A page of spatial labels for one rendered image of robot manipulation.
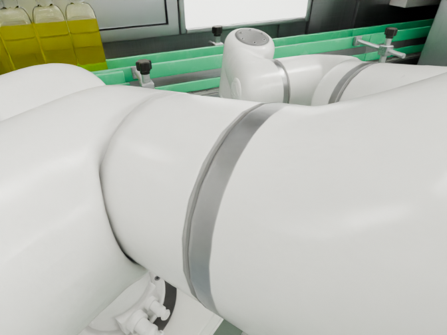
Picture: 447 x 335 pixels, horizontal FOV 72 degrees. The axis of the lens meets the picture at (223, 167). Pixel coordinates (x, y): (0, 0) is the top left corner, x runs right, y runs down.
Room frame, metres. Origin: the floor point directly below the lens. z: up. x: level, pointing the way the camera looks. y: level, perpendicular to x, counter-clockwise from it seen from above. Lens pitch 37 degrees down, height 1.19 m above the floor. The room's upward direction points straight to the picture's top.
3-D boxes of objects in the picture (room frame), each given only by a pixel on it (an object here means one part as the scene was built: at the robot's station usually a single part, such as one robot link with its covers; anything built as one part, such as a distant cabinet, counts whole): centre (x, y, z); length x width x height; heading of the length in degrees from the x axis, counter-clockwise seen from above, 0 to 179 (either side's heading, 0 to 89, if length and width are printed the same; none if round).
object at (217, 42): (0.89, 0.03, 0.94); 0.07 x 0.04 x 0.13; 24
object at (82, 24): (0.69, 0.29, 0.99); 0.06 x 0.06 x 0.21; 23
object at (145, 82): (0.61, 0.16, 0.95); 0.17 x 0.03 x 0.12; 24
